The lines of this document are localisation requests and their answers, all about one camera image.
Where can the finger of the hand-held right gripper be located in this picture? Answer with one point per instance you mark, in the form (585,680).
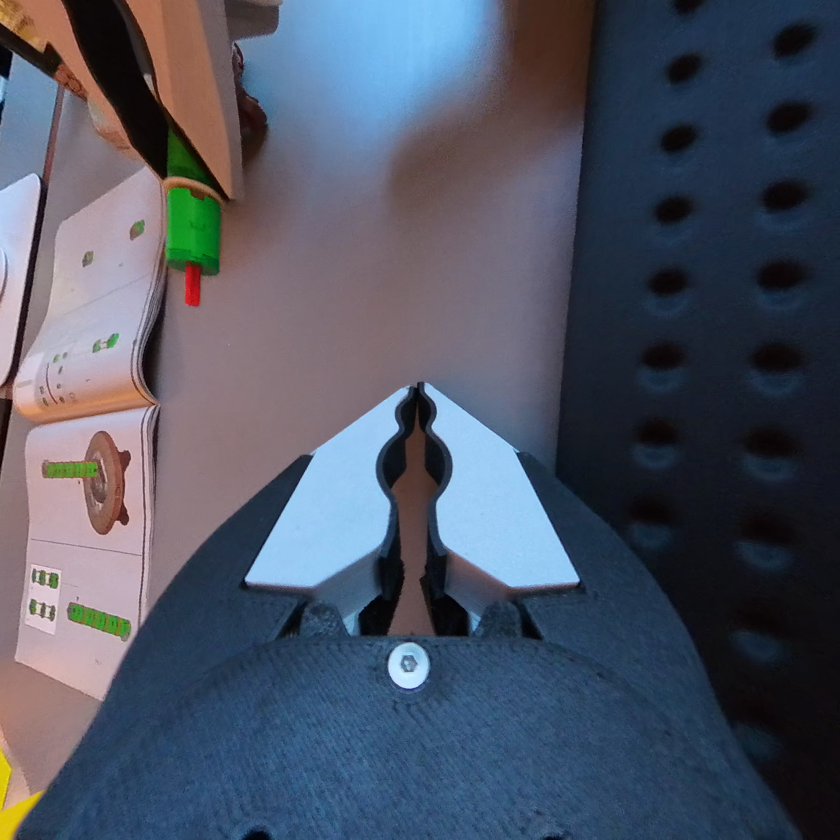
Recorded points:
(72,46)
(190,79)

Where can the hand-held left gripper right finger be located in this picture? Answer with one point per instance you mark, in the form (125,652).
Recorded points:
(505,525)

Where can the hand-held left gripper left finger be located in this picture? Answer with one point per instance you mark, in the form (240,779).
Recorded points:
(321,525)

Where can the green bamboo stalk model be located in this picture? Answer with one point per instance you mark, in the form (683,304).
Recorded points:
(193,229)

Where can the grey desk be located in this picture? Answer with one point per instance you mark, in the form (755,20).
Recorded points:
(361,262)

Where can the tan round pot base model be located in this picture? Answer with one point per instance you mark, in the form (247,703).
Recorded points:
(253,121)

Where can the white document stand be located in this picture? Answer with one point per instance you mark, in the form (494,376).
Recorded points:
(16,262)

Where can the open instruction booklet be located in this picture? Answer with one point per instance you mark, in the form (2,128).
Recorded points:
(85,315)

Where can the clear sheet with yellow square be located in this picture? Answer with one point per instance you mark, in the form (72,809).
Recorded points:
(13,814)

